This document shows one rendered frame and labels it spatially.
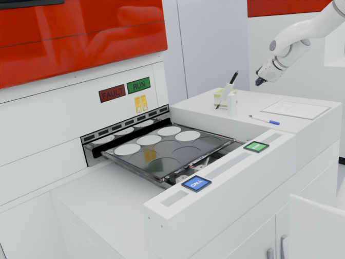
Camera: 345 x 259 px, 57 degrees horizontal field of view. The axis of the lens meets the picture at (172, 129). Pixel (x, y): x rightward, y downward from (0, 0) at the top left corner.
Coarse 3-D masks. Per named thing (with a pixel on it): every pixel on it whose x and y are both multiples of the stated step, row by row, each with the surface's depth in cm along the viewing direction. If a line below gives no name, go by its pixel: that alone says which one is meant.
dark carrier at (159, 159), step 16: (160, 128) 138; (160, 144) 122; (176, 144) 120; (192, 144) 118; (208, 144) 116; (128, 160) 112; (144, 160) 111; (160, 160) 109; (176, 160) 107; (192, 160) 106; (160, 176) 98
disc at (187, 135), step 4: (184, 132) 130; (188, 132) 130; (192, 132) 129; (196, 132) 129; (176, 136) 127; (180, 136) 127; (184, 136) 126; (188, 136) 126; (192, 136) 125; (196, 136) 125; (180, 140) 123; (184, 140) 122; (188, 140) 122
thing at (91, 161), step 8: (168, 112) 145; (144, 120) 138; (152, 120) 139; (160, 120) 142; (168, 120) 148; (128, 128) 132; (136, 128) 134; (104, 136) 126; (112, 136) 127; (120, 136) 130; (88, 144) 121; (96, 144) 123; (88, 152) 121; (88, 160) 122; (96, 160) 124; (104, 160) 127
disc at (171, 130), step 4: (164, 128) 137; (168, 128) 137; (172, 128) 136; (176, 128) 136; (180, 128) 135; (160, 132) 134; (164, 132) 133; (168, 132) 133; (172, 132) 132; (176, 132) 132
